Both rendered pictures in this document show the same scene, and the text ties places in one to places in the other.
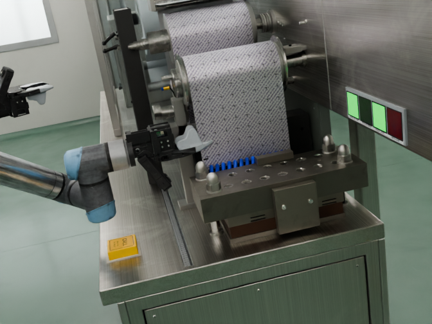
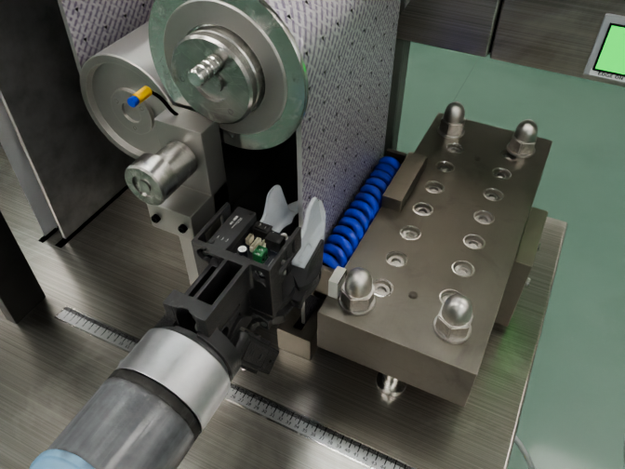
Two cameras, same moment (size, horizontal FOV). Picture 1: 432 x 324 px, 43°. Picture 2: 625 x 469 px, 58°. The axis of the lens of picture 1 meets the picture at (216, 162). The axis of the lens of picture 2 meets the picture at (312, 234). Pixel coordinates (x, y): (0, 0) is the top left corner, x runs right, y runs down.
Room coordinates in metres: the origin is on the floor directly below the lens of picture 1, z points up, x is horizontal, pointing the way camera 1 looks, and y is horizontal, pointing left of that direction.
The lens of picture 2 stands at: (1.10, 0.35, 1.48)
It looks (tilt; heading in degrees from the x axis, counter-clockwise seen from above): 45 degrees down; 305
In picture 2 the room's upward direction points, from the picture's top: straight up
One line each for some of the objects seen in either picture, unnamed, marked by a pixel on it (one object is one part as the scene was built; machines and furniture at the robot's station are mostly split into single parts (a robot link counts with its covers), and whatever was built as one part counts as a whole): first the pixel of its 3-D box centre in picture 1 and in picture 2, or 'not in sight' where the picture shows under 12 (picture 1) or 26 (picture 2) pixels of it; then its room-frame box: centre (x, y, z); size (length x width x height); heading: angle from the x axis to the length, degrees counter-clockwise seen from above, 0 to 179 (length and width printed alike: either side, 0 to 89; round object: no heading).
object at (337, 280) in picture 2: not in sight; (338, 282); (1.29, 0.04, 1.04); 0.02 x 0.01 x 0.02; 98
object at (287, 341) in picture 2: not in sight; (343, 263); (1.36, -0.08, 0.92); 0.28 x 0.04 x 0.04; 98
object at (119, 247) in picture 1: (122, 247); not in sight; (1.21, 0.26, 0.91); 0.07 x 0.07 x 0.02; 8
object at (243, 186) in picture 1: (276, 181); (448, 231); (1.24, -0.14, 1.00); 0.40 x 0.16 x 0.06; 98
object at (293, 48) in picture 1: (292, 47); not in sight; (1.44, -0.25, 1.28); 0.06 x 0.05 x 0.02; 98
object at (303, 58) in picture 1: (292, 61); not in sight; (1.44, -0.24, 1.25); 0.07 x 0.04 x 0.04; 98
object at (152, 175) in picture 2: (157, 112); (151, 180); (1.42, 0.13, 1.18); 0.04 x 0.02 x 0.04; 8
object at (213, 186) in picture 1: (213, 181); (456, 314); (1.18, 0.01, 1.05); 0.04 x 0.04 x 0.04
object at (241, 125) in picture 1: (243, 128); (350, 144); (1.36, -0.08, 1.11); 0.23 x 0.01 x 0.18; 98
